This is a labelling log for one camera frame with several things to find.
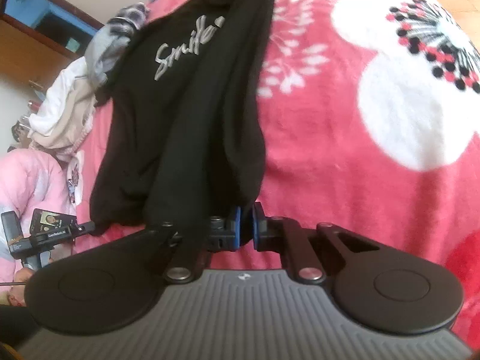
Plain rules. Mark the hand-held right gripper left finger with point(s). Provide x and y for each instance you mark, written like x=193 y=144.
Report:
x=237 y=228

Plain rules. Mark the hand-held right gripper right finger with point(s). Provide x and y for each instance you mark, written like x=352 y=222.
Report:
x=257 y=228

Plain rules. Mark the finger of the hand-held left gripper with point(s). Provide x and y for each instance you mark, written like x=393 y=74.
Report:
x=85 y=228

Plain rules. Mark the black t-shirt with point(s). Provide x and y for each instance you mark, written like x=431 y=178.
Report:
x=180 y=120

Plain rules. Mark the dark smartphone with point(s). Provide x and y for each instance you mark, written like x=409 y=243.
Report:
x=52 y=219

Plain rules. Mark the pink quilt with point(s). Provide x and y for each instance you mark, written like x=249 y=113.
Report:
x=30 y=183

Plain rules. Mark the beige houndstooth cloth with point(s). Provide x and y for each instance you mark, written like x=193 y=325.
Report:
x=77 y=146

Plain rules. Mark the pink floral blanket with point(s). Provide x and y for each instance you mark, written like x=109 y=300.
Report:
x=337 y=180

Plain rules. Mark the beige garment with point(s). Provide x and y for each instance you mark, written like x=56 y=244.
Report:
x=67 y=131

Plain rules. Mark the white garment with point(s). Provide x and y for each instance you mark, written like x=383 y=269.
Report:
x=63 y=97

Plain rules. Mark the grey sweatshirt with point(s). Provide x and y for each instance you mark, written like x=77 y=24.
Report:
x=103 y=56

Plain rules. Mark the wooden door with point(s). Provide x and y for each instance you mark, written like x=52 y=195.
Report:
x=26 y=52
x=56 y=37

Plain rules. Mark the plaid shirt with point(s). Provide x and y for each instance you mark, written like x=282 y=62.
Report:
x=129 y=17

